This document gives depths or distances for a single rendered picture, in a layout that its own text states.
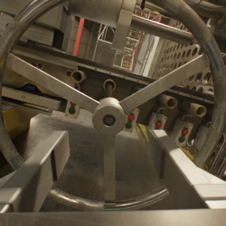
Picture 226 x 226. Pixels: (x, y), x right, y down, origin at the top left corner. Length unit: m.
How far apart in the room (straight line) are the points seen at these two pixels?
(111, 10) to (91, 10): 0.13
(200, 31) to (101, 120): 0.19
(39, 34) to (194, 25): 1.06
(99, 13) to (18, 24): 0.94
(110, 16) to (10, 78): 0.74
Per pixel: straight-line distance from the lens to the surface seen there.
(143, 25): 1.23
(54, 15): 1.06
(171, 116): 1.10
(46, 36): 1.21
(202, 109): 1.01
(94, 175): 1.58
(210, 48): 0.28
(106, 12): 1.18
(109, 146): 0.27
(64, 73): 1.06
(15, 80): 1.18
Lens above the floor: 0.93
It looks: 13 degrees down
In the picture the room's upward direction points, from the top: 16 degrees clockwise
